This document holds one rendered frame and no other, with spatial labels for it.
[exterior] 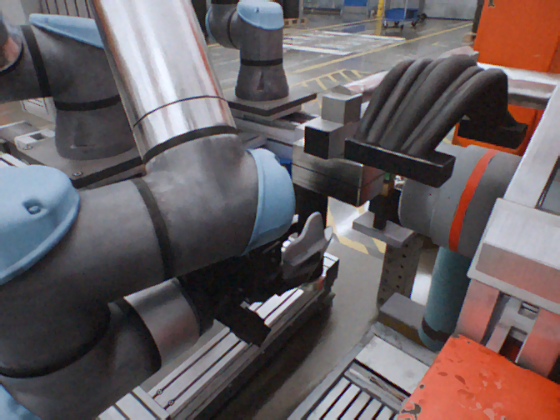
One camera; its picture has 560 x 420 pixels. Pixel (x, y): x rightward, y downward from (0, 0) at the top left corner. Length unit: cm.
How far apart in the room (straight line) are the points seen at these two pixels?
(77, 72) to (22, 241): 56
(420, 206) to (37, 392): 43
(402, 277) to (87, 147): 113
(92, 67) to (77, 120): 9
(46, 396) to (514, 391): 29
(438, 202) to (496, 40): 58
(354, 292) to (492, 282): 139
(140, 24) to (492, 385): 33
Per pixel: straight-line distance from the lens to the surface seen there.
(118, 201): 26
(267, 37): 108
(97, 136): 79
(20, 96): 79
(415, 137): 35
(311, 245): 45
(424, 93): 35
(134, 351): 33
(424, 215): 54
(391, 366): 135
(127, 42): 32
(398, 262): 149
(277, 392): 134
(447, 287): 75
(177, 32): 31
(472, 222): 51
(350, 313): 158
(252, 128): 113
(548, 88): 48
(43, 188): 25
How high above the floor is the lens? 110
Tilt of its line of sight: 31 degrees down
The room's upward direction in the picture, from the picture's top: straight up
